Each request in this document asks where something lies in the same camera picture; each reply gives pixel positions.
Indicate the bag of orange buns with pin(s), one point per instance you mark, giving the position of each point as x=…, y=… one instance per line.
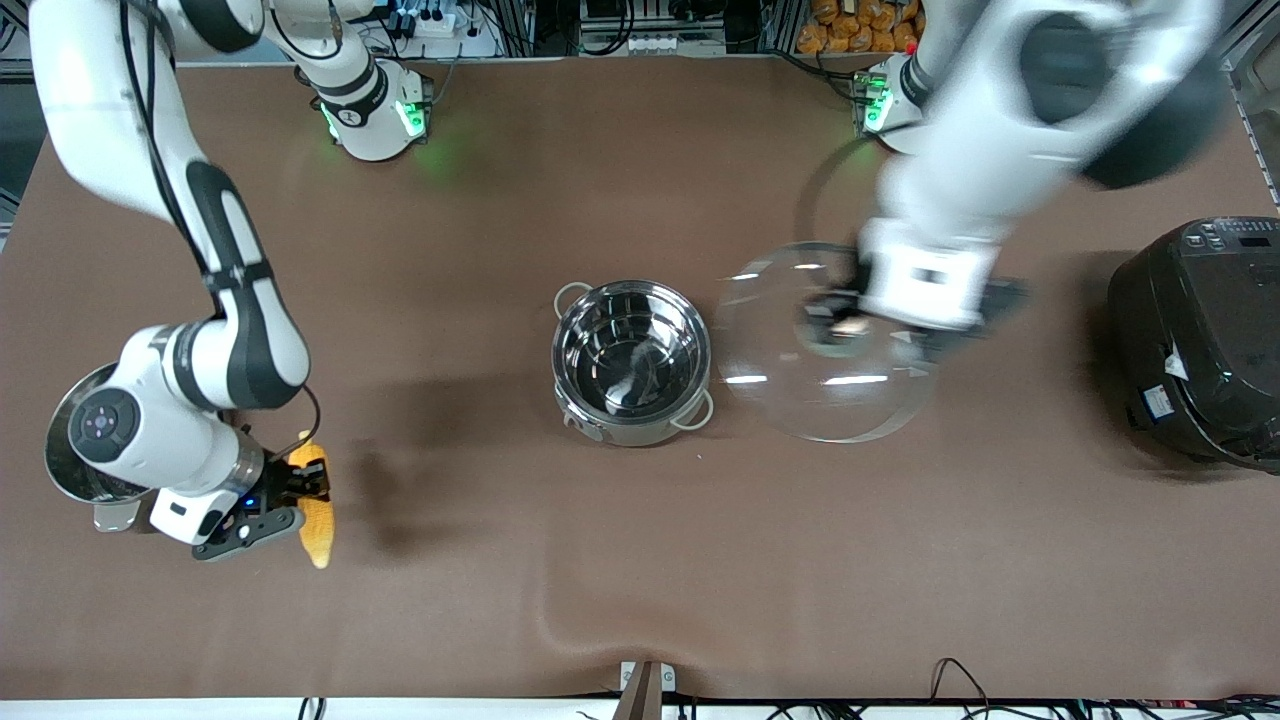
x=860, y=25

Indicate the grey metal table clamp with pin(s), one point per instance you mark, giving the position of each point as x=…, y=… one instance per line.
x=647, y=685

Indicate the glass pot lid with knob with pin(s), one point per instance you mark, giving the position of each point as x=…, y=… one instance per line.
x=820, y=400

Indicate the yellow corn cob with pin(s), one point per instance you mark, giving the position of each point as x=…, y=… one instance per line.
x=318, y=530

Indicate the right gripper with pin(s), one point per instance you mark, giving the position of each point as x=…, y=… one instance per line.
x=282, y=484

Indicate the black rice cooker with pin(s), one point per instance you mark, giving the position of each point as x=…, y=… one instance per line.
x=1190, y=340

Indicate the grey electric cooking pot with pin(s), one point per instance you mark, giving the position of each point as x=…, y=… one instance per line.
x=640, y=432

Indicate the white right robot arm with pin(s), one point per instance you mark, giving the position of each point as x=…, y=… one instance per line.
x=240, y=330

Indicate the aluminium frame profile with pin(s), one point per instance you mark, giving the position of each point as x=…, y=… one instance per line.
x=12, y=45
x=1255, y=90

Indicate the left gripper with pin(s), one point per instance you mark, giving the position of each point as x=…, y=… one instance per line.
x=826, y=322

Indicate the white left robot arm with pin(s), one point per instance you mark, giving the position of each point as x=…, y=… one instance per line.
x=1000, y=130

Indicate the steel steamer basket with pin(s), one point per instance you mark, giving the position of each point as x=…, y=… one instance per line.
x=62, y=450

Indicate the brown table mat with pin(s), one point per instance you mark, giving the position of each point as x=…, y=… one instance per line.
x=700, y=580

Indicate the white power strip with plugs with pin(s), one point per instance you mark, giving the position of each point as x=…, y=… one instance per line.
x=440, y=25

